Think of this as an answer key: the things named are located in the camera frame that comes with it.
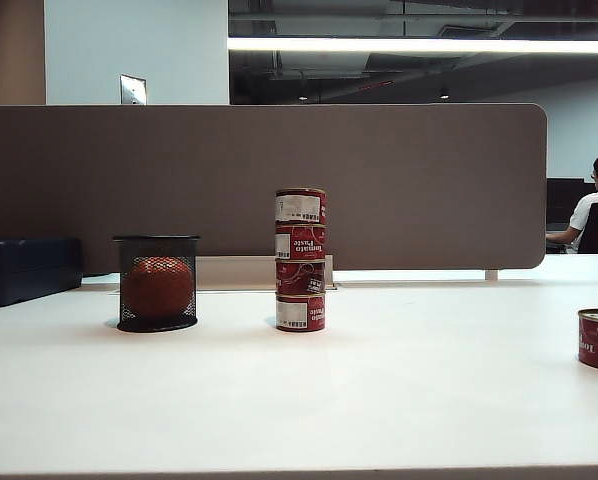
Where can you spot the brown desk divider panel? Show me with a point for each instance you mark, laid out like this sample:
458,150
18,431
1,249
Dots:
179,175

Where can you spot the black mesh pen holder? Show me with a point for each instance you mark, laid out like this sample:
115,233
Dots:
156,245

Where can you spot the orange ball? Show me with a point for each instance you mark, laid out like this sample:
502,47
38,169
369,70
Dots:
159,290

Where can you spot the white divider foot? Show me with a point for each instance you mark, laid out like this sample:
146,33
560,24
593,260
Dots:
492,275

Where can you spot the white ceiling light strip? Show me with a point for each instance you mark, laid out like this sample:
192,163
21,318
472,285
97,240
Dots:
404,45

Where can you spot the computer monitor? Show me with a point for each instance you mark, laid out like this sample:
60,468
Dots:
564,200

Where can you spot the dark blue box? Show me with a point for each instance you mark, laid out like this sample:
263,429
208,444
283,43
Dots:
26,270

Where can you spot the person in white shirt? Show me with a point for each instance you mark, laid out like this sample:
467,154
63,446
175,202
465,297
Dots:
584,215

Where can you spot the metal wall switch plate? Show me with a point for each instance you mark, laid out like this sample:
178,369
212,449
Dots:
133,90

